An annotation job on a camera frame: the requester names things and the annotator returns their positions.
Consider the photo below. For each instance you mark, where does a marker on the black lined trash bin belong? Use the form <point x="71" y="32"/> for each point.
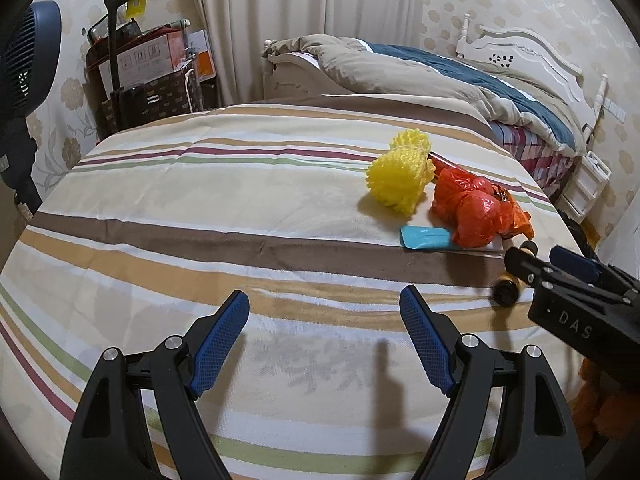
<point x="580" y="237"/>

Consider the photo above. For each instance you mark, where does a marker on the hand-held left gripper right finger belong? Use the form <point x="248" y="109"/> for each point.
<point x="425" y="335"/>

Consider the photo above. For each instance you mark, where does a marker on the dark blue standing fan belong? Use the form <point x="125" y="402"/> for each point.
<point x="25" y="70"/>

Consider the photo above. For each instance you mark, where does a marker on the white wall socket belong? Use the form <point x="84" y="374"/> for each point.
<point x="614" y="110"/>

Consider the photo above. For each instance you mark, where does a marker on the bed with blankets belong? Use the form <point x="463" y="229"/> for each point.
<point x="530" y="55"/>

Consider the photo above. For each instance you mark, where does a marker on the white plastic drawer unit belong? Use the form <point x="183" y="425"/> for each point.
<point x="587" y="185"/>

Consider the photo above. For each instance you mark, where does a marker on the white and orange box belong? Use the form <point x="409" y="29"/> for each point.
<point x="202" y="57"/>

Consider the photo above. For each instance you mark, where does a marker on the plaid bed sheet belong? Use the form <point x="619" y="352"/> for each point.
<point x="540" y="160"/>

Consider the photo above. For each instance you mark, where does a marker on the orange plastic bag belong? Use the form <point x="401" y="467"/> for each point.
<point x="465" y="210"/>

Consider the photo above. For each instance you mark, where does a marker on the cardboard box with red print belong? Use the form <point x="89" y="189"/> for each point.
<point x="150" y="57"/>

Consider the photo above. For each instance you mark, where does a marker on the orange patterned snack wrapper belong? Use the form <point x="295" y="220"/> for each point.
<point x="515" y="215"/>

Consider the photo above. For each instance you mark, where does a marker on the yellow tag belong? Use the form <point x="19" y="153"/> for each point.
<point x="137" y="2"/>

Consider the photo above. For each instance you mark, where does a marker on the beige and blue quilt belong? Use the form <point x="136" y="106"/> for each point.
<point x="425" y="75"/>

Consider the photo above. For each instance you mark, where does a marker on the brown patterned storage box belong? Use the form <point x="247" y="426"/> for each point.
<point x="160" y="95"/>

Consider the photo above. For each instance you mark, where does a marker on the gold tube with black caps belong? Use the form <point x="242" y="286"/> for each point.
<point x="507" y="287"/>

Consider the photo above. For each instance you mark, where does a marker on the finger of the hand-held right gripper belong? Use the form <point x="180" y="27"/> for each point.
<point x="525" y="267"/>
<point x="575" y="262"/>

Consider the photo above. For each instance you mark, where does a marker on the cream curtain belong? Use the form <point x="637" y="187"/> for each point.
<point x="300" y="20"/>

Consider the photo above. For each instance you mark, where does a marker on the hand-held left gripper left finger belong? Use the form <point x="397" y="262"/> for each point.
<point x="220" y="340"/>

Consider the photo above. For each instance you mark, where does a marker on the light blue packet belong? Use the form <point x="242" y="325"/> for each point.
<point x="425" y="237"/>

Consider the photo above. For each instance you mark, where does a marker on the yellow foam fruit net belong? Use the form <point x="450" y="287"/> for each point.
<point x="397" y="175"/>

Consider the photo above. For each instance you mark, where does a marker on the white panelled door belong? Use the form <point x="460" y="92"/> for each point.
<point x="622" y="235"/>

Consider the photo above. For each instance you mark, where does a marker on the black bag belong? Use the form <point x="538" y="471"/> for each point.
<point x="100" y="30"/>

